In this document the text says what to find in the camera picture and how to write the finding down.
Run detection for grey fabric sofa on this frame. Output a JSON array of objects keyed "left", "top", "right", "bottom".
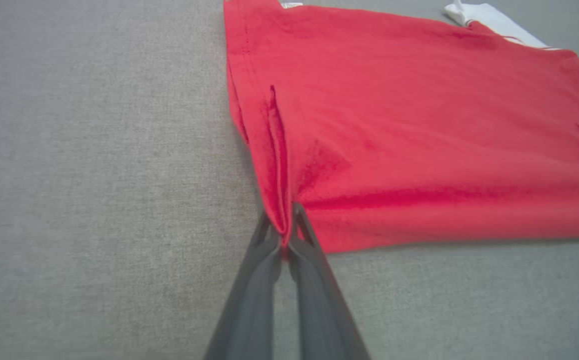
[{"left": 0, "top": 0, "right": 579, "bottom": 360}]

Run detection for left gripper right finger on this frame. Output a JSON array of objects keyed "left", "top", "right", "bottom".
[{"left": 288, "top": 202, "right": 371, "bottom": 360}]

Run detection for red white basketball jersey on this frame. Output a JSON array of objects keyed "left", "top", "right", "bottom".
[{"left": 223, "top": 0, "right": 579, "bottom": 254}]

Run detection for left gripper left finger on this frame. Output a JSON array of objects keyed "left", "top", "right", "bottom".
[{"left": 203, "top": 210, "right": 283, "bottom": 360}]

